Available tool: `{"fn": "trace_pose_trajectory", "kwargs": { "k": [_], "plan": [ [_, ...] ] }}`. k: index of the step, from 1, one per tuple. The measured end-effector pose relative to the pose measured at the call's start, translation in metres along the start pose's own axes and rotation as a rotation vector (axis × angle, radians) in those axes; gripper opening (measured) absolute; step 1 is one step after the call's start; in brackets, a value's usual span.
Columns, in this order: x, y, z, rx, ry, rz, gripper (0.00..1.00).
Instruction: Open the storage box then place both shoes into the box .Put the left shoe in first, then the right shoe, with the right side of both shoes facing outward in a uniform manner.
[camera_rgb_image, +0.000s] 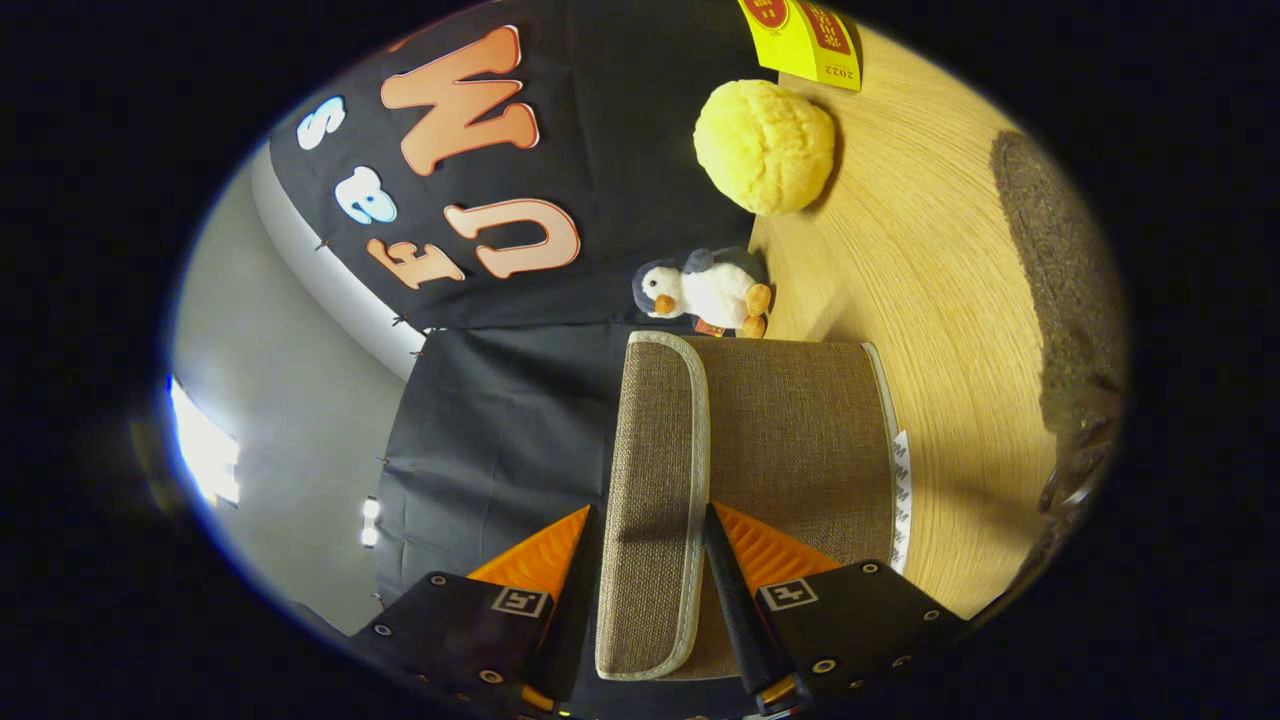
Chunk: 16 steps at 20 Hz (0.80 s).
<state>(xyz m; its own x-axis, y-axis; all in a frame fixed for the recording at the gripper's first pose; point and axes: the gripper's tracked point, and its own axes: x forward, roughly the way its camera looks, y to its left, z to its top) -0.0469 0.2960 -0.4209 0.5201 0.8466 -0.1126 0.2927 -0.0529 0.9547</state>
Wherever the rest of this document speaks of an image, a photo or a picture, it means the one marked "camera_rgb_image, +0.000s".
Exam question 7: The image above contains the yellow round plush bun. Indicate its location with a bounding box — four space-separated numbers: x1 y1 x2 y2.
693 80 837 217

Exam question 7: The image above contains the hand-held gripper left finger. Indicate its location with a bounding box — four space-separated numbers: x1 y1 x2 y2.
350 505 601 716

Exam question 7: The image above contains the yellow book with red circle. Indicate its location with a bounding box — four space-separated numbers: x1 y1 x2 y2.
737 0 863 93

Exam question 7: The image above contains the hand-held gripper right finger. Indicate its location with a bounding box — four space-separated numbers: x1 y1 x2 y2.
703 502 971 713

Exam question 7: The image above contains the large ceiling light panel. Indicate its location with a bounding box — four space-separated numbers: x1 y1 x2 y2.
168 378 242 507

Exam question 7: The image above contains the brown woven storage box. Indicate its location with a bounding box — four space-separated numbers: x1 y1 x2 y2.
597 330 913 683

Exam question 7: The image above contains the black backdrop cloth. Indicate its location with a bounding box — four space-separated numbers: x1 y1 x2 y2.
268 0 776 641

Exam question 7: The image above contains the penguin plush toy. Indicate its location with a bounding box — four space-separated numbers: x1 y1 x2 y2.
632 247 773 339

